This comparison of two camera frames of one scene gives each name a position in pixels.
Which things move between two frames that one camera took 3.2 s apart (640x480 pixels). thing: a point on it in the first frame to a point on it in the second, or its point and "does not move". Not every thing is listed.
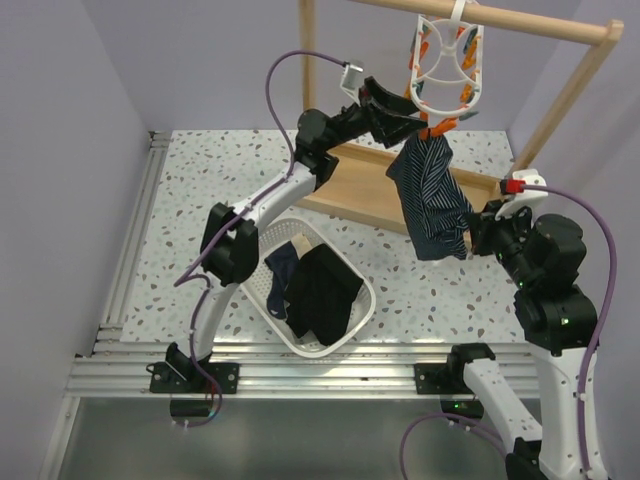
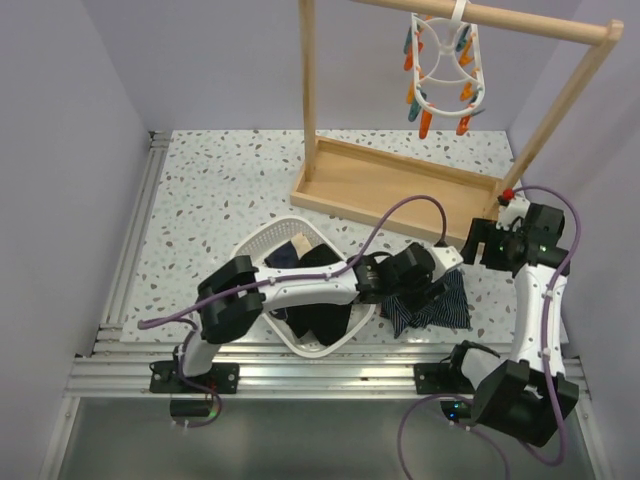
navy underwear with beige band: (282, 265) does not move
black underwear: (320, 293) does not move
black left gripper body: (358, 120) to (415, 298)
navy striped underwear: (438, 207) to (447, 309)
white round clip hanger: (447, 63) does not move
